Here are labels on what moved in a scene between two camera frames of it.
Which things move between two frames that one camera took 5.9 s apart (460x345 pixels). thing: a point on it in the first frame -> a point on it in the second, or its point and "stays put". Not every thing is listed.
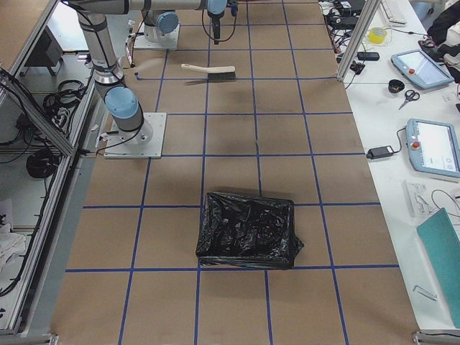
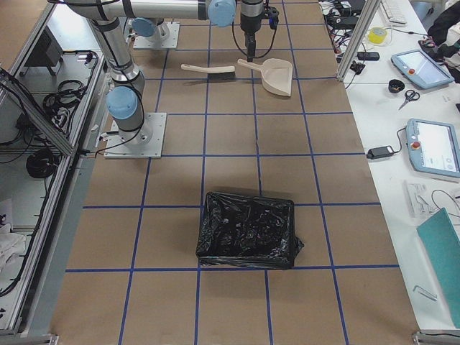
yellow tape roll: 376,35 stays put
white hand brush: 215,73 stays put
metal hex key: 432,296 stays put
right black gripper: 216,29 -> 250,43
